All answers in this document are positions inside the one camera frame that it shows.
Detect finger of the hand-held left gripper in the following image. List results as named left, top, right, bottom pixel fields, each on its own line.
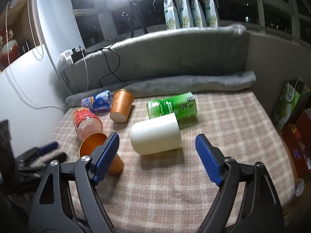
left=36, top=152, right=67, bottom=166
left=31, top=141, right=59, bottom=156

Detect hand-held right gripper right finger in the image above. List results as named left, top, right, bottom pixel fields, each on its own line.
left=195, top=133, right=285, bottom=233

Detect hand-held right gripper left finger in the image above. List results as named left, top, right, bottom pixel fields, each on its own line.
left=28, top=132, right=120, bottom=233

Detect white cup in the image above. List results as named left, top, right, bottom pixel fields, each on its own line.
left=130, top=113, right=183, bottom=155

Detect orange paper cup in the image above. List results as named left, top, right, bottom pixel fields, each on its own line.
left=79, top=133, right=124, bottom=176
left=110, top=89, right=135, bottom=123

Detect clear jar red label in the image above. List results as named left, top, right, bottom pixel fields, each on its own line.
left=73, top=107, right=104, bottom=142

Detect plaid blanket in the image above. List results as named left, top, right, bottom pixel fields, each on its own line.
left=51, top=91, right=299, bottom=233

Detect blue snack packet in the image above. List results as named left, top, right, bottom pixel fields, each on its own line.
left=81, top=90, right=113, bottom=113

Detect green drink carton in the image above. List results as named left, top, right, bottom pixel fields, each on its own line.
left=146, top=91, right=198, bottom=127

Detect grey rolled blanket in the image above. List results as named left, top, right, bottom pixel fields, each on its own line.
left=66, top=70, right=257, bottom=107

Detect red box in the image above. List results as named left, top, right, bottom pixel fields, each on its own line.
left=281, top=109, right=311, bottom=179

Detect white power strip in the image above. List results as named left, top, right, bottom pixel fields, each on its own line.
left=59, top=48, right=87, bottom=65

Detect green paper bag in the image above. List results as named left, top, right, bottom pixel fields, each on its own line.
left=271, top=78, right=311, bottom=132

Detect red vase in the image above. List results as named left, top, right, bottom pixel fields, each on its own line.
left=0, top=28, right=20, bottom=67

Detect grey blanket roll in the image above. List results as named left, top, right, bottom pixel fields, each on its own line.
left=60, top=24, right=250, bottom=96

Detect black tripod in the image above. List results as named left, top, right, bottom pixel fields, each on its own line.
left=121, top=0, right=149, bottom=38

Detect white floral packet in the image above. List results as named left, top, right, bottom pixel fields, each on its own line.
left=199, top=0, right=220, bottom=29
left=174, top=0, right=195, bottom=29
left=160, top=0, right=182, bottom=31
left=189, top=0, right=207, bottom=28

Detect white cable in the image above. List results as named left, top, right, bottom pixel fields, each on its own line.
left=4, top=2, right=66, bottom=109

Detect white bead cord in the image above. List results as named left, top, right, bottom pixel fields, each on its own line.
left=27, top=0, right=45, bottom=61

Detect black cable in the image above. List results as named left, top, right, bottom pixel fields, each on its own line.
left=99, top=48, right=122, bottom=88

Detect wooden wall shelf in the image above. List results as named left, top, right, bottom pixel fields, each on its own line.
left=0, top=0, right=45, bottom=74

